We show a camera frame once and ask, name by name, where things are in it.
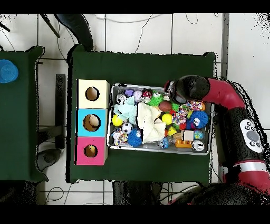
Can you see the cream yellow cloth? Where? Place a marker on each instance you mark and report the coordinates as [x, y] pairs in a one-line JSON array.
[[147, 122]]

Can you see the mint green cloth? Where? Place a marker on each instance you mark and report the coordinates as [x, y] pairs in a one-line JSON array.
[[124, 111]]

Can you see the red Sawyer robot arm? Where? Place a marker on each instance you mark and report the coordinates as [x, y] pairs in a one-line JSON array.
[[227, 95]]

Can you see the shallow clear mesh bin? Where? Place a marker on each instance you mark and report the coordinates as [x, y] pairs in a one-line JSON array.
[[114, 89]]

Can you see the wooden three-hole box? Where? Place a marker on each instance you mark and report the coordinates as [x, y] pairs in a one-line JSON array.
[[84, 101]]

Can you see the green spiky ball with eye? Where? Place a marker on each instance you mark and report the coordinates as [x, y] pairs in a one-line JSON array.
[[155, 100]]

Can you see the brown toy football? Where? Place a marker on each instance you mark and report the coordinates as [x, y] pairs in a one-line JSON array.
[[165, 106]]

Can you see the small baseball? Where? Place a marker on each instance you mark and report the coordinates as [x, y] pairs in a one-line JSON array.
[[137, 95]]

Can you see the dark green tablecloth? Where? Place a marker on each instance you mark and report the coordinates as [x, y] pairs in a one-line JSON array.
[[137, 69]]

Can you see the blue spiky ball with eyes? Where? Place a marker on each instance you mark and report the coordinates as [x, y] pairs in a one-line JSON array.
[[200, 117], [133, 138]]

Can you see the small soccer ball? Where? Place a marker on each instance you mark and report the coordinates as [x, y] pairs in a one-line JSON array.
[[127, 127]]

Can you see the yellow ball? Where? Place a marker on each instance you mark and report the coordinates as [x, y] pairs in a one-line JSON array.
[[116, 120]]

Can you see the silver drink can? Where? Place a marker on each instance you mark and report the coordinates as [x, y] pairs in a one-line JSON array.
[[198, 145]]

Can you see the person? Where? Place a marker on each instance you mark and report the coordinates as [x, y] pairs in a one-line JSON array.
[[80, 29]]

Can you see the black upright panel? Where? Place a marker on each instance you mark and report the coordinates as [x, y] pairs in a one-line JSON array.
[[60, 109]]

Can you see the dark slanted rod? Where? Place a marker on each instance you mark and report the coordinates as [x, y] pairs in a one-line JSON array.
[[49, 25]]

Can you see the blue and red stacking toy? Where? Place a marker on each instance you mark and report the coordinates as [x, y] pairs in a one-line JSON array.
[[7, 71]]

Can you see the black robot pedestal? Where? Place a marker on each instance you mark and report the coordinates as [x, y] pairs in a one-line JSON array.
[[135, 193]]

